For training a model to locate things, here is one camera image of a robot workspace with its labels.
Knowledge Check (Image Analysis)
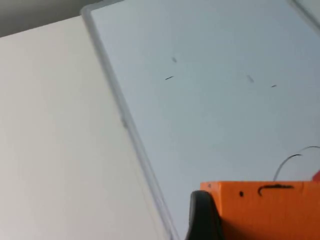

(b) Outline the orange cube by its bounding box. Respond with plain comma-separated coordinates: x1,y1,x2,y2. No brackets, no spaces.
199,180,320,240

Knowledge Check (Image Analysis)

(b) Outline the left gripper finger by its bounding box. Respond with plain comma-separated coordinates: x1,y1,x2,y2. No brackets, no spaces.
184,190,225,240

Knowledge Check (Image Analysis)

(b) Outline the grey-framed whiteboard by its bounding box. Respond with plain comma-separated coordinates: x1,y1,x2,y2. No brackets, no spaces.
80,0,320,240

